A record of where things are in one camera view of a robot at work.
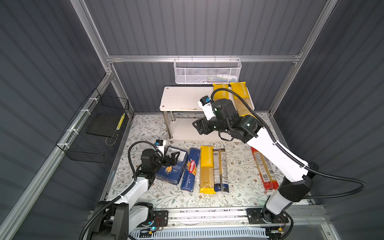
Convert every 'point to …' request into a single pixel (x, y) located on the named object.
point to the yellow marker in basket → (121, 122)
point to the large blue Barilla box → (170, 174)
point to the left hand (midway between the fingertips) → (172, 151)
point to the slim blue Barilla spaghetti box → (187, 182)
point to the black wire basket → (91, 135)
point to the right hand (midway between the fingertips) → (199, 122)
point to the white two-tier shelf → (180, 105)
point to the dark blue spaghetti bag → (220, 170)
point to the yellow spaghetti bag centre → (207, 170)
